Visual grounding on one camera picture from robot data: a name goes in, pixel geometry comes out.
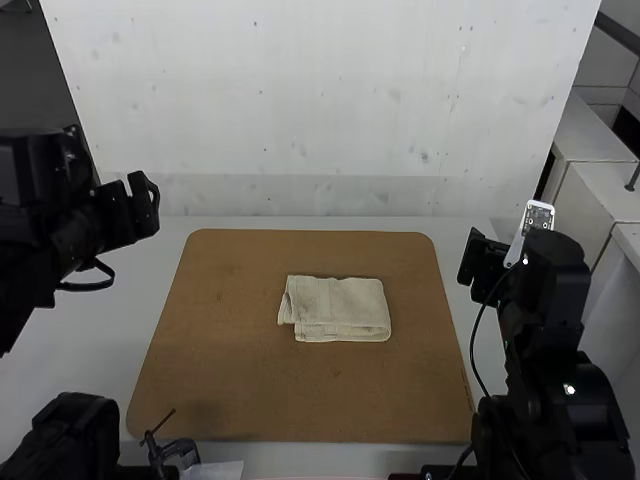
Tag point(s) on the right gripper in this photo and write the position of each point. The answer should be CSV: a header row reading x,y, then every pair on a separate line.
x,y
487,265

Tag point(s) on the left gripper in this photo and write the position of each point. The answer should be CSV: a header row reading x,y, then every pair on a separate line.
x,y
120,215

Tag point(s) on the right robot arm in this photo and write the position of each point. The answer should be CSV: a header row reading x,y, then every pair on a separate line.
x,y
550,310

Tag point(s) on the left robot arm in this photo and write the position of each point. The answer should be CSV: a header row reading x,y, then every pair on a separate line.
x,y
30,210

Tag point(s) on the pale towel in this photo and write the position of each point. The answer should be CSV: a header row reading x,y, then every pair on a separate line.
x,y
335,307

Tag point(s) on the white cabinet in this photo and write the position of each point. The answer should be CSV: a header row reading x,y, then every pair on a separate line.
x,y
590,150

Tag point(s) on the cork mat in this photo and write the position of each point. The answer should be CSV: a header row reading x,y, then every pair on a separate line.
x,y
225,350

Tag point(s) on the black clamp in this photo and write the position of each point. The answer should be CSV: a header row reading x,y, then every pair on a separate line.
x,y
160,447

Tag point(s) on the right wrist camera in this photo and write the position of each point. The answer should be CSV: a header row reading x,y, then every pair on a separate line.
x,y
537,216

